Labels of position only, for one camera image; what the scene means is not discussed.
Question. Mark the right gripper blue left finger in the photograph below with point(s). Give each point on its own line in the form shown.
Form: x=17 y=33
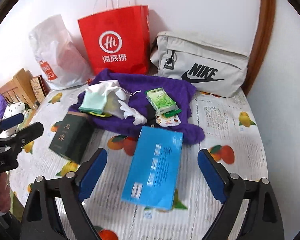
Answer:
x=89 y=173

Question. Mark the patterned book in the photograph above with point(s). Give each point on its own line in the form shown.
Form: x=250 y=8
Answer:
x=39 y=87

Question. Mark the green tissue packet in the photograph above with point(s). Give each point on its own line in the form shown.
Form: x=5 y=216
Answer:
x=160 y=101

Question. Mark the brown wooden door frame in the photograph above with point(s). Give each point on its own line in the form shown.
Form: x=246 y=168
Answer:
x=261 y=42

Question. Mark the yellow mesh pouch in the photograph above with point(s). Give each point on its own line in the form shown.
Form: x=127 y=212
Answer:
x=101 y=115

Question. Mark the fruit print tablecloth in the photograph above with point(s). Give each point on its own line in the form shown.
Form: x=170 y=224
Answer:
x=240 y=150

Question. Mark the fruit print snack packet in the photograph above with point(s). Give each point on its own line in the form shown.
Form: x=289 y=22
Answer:
x=164 y=121

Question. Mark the red Haidilao paper bag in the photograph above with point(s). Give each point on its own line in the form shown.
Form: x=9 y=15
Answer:
x=118 y=39

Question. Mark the dark green tea tin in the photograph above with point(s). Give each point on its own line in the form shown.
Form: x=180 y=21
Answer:
x=72 y=136

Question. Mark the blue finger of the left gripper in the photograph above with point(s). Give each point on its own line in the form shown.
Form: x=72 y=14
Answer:
x=24 y=136
x=10 y=122

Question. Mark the white tissue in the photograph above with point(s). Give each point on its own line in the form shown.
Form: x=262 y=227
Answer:
x=139 y=119

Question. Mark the white dotted pillow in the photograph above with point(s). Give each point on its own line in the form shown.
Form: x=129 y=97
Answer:
x=11 y=110

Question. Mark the white Miniso plastic bag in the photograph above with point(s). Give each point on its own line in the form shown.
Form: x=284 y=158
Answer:
x=61 y=63

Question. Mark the person's left hand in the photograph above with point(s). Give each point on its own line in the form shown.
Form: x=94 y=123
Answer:
x=5 y=199

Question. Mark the blue tissue pack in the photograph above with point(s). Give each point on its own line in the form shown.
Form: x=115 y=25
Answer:
x=153 y=173

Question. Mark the purple towel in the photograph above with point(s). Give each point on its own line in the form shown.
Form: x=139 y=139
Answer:
x=180 y=91

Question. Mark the mint green cloth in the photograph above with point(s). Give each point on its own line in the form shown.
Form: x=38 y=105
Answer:
x=93 y=102

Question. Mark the grey Nike pouch bag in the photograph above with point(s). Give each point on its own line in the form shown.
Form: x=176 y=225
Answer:
x=210 y=65

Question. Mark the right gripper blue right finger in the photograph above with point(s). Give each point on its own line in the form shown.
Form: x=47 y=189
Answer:
x=215 y=175

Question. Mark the wooden headboard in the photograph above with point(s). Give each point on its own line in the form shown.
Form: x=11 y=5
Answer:
x=19 y=89

